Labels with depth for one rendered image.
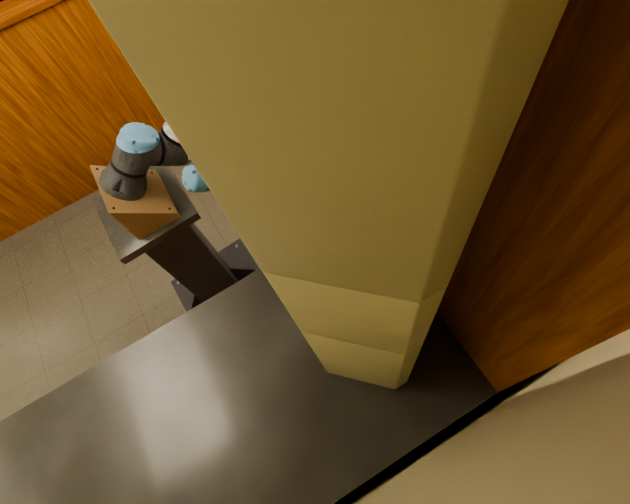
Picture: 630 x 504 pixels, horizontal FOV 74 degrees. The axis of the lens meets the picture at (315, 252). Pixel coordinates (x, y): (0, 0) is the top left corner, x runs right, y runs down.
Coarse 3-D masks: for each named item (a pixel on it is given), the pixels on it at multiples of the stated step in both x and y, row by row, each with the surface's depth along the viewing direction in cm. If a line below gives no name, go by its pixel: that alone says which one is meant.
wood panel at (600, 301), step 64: (576, 0) 38; (576, 64) 41; (576, 128) 45; (512, 192) 61; (576, 192) 50; (512, 256) 71; (576, 256) 56; (448, 320) 119; (512, 320) 83; (576, 320) 64; (512, 384) 101
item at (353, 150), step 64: (128, 0) 21; (192, 0) 20; (256, 0) 19; (320, 0) 18; (384, 0) 17; (448, 0) 17; (512, 0) 16; (192, 64) 23; (256, 64) 22; (320, 64) 21; (384, 64) 20; (448, 64) 19; (512, 64) 20; (192, 128) 29; (256, 128) 27; (320, 128) 26; (384, 128) 24; (448, 128) 23; (512, 128) 25; (256, 192) 35; (320, 192) 32; (384, 192) 30; (448, 192) 28; (256, 256) 49; (320, 256) 44; (384, 256) 40; (448, 256) 40
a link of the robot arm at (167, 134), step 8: (168, 128) 139; (168, 136) 138; (168, 144) 140; (176, 144) 140; (168, 152) 140; (176, 152) 142; (184, 152) 143; (168, 160) 142; (176, 160) 144; (184, 160) 147
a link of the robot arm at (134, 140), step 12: (120, 132) 131; (132, 132) 131; (144, 132) 134; (156, 132) 136; (120, 144) 131; (132, 144) 130; (144, 144) 131; (156, 144) 135; (120, 156) 133; (132, 156) 132; (144, 156) 134; (156, 156) 137; (120, 168) 135; (132, 168) 135; (144, 168) 138
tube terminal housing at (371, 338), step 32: (288, 288) 57; (320, 288) 54; (320, 320) 69; (352, 320) 64; (384, 320) 59; (416, 320) 56; (320, 352) 95; (352, 352) 86; (384, 352) 78; (416, 352) 81; (384, 384) 115
